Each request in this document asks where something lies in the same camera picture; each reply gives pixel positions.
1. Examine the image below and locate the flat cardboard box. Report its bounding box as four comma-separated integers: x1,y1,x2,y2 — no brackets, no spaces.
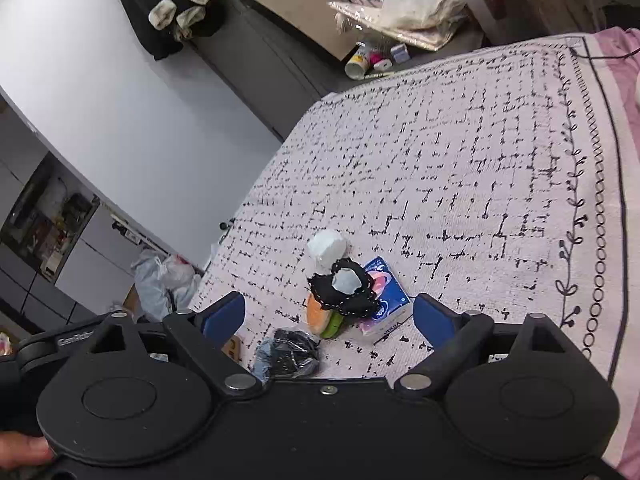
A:
235,0,361,63

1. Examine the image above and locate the white blue tube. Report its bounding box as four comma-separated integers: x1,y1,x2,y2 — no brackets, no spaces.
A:
357,256,413,346

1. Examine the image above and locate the shiny patterned bag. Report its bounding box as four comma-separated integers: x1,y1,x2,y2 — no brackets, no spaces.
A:
328,0,466,52

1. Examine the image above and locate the blue cloth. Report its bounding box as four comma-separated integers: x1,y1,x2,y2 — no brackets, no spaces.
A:
251,339,275,382

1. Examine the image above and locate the black cable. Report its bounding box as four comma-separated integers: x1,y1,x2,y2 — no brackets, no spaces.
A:
569,44,640,62

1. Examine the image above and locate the white paper cup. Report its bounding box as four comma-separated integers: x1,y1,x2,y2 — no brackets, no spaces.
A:
344,46,371,80

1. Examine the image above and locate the black eye mask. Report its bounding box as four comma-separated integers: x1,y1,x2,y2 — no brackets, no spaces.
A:
307,257,380,318

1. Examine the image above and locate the white-legged desk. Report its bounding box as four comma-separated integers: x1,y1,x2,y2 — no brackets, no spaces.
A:
440,0,640,47

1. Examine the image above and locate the grey kitchen cabinet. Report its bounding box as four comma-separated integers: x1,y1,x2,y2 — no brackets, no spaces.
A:
0,85,138,341

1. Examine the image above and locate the grey plastic bag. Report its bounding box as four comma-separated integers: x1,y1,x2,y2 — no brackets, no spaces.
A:
131,250,176,323

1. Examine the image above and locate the black hanging garment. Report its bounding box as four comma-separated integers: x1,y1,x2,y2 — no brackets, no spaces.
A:
109,0,226,61

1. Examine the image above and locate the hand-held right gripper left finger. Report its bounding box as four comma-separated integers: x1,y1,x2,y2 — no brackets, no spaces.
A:
90,291,263,397

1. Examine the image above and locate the burger plush toy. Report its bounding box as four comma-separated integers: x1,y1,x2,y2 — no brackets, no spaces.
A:
306,292,346,339

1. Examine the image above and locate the white plastic bag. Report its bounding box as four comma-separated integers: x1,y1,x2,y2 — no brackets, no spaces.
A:
160,254,202,306

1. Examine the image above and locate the white cloth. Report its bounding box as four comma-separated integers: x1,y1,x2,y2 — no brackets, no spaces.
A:
306,229,347,270

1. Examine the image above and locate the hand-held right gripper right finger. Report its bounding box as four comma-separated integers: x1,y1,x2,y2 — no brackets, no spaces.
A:
394,293,586,401

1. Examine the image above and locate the cream canvas tote bag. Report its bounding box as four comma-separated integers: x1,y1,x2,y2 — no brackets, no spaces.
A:
380,0,468,31

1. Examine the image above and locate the person's left hand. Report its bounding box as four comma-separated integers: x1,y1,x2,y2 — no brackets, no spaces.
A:
0,432,53,467

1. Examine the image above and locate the dark shiny packet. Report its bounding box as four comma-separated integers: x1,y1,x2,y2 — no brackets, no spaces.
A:
270,329,321,380

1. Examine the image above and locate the black-patterned white blanket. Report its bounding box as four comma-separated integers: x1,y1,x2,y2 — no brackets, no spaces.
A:
187,35,631,386

